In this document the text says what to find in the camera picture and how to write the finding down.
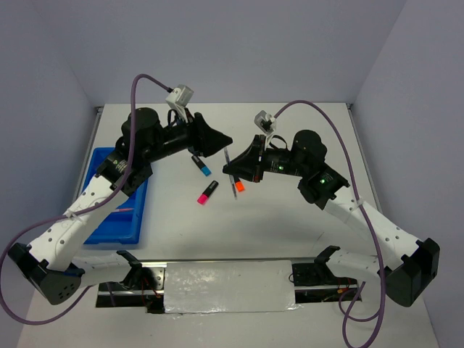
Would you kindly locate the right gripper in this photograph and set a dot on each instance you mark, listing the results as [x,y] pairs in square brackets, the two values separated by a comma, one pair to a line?
[248,164]

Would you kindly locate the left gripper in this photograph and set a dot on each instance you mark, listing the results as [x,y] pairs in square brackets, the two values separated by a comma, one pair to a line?
[203,139]

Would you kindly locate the blue-capped black highlighter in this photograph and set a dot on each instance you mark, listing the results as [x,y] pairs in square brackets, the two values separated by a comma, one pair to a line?
[200,164]

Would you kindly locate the pink-capped black highlighter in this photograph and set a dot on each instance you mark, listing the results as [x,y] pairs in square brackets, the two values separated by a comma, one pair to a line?
[203,198]

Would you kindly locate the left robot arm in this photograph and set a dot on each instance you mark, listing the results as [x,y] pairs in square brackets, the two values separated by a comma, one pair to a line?
[51,262]

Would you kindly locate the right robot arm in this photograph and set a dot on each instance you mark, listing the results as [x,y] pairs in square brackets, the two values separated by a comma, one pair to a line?
[408,263]

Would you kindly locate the orange-capped black highlighter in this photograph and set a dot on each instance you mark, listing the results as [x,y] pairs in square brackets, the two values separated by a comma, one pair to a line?
[238,184]

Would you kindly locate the blue plastic bin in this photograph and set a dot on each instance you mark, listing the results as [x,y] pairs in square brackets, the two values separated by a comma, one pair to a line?
[125,227]

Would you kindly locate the silver taped plate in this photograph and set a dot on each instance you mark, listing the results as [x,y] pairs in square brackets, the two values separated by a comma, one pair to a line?
[228,287]

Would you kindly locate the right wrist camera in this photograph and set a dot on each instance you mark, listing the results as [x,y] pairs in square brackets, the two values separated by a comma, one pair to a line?
[266,123]

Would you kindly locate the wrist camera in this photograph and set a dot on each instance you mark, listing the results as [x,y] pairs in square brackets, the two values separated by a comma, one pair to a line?
[266,123]
[180,96]

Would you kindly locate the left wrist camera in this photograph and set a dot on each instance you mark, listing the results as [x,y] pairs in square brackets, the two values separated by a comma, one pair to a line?
[180,96]

